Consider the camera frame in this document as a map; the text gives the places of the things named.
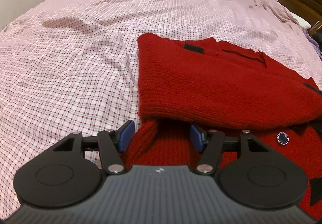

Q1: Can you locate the pink checkered bed sheet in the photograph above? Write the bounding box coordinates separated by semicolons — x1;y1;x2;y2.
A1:
1;0;321;220

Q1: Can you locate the red knitted cardigan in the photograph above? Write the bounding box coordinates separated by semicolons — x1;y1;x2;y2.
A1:
123;34;321;219

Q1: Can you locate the purple cloth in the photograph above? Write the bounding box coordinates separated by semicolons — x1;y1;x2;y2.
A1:
303;29;321;59

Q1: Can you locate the white pillow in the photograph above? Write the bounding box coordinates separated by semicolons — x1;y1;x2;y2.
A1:
291;12;311;30

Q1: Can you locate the dark wooden headboard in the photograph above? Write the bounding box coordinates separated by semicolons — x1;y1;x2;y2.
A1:
278;0;322;35

